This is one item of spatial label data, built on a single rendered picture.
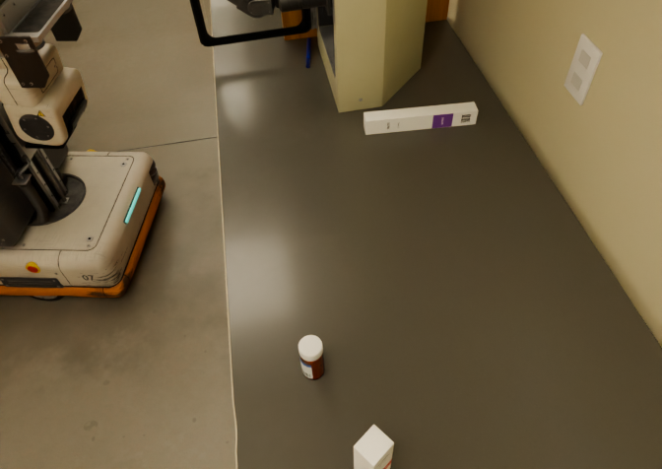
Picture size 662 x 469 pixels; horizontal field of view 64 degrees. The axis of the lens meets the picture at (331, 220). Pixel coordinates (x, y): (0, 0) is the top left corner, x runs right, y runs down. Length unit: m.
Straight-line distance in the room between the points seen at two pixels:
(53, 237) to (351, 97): 1.32
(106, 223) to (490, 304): 1.55
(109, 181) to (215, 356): 0.83
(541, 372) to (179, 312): 1.51
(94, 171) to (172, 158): 0.51
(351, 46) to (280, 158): 0.29
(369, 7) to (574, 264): 0.66
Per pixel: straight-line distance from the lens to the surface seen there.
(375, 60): 1.26
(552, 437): 0.90
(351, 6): 1.18
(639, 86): 1.02
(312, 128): 1.28
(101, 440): 2.01
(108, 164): 2.40
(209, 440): 1.90
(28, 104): 1.86
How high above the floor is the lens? 1.74
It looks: 49 degrees down
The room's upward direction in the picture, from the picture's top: 3 degrees counter-clockwise
